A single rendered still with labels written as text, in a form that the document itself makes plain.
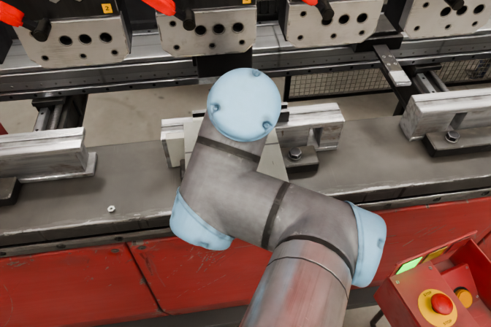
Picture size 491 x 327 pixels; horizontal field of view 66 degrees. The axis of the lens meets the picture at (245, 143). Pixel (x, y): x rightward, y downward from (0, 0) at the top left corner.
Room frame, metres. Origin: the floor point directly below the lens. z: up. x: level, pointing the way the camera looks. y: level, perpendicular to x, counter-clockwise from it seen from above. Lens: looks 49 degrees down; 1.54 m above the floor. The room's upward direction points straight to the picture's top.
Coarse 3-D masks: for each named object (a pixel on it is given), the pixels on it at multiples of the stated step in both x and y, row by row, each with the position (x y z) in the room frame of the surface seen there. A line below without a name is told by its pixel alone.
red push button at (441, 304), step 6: (438, 294) 0.26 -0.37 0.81; (432, 300) 0.25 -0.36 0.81; (438, 300) 0.24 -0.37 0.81; (444, 300) 0.24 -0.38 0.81; (450, 300) 0.24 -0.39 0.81; (432, 306) 0.24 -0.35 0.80; (438, 306) 0.23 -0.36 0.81; (444, 306) 0.23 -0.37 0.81; (450, 306) 0.23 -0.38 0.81; (438, 312) 0.22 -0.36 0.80; (444, 312) 0.22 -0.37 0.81; (450, 312) 0.22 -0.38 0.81
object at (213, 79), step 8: (200, 56) 0.54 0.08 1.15; (208, 56) 0.55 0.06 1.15; (216, 56) 0.55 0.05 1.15; (224, 56) 0.55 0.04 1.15; (232, 56) 0.55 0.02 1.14; (240, 56) 0.55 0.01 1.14; (248, 56) 0.55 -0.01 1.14; (200, 64) 0.54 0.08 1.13; (208, 64) 0.54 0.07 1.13; (216, 64) 0.55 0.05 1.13; (224, 64) 0.55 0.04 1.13; (232, 64) 0.55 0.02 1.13; (240, 64) 0.55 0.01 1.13; (248, 64) 0.55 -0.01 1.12; (200, 72) 0.54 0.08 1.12; (208, 72) 0.54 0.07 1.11; (216, 72) 0.55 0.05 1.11; (224, 72) 0.55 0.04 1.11; (200, 80) 0.55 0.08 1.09; (208, 80) 0.55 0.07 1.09; (216, 80) 0.56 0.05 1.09
